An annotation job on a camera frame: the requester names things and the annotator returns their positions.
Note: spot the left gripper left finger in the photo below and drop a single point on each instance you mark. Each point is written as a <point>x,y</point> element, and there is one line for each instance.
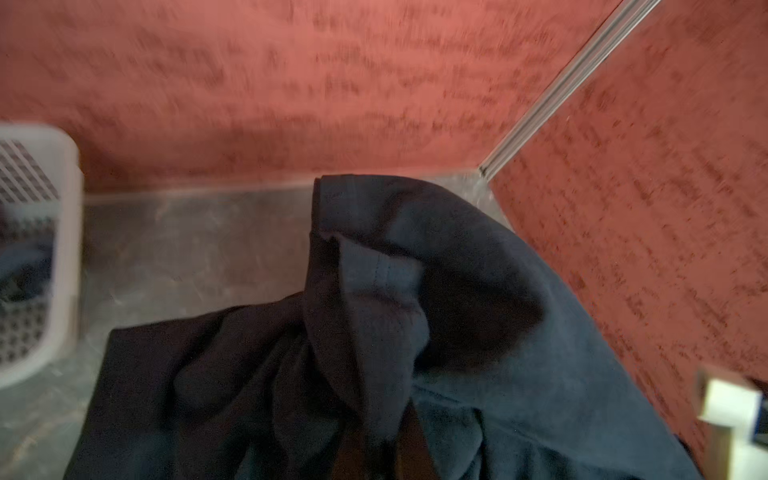
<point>350,460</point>

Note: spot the navy tank top red trim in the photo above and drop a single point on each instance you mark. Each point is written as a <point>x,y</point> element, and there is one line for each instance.
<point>411,295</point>

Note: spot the white plastic laundry basket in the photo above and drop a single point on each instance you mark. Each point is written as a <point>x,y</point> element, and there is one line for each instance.
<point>42,192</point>

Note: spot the grey-blue tank top in basket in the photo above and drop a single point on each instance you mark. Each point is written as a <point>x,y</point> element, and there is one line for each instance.
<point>27,249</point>

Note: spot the right corner aluminium profile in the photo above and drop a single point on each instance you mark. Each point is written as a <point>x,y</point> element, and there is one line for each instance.
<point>611,33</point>

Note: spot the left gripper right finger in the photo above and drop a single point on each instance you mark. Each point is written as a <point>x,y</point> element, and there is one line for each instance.
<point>412,457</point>

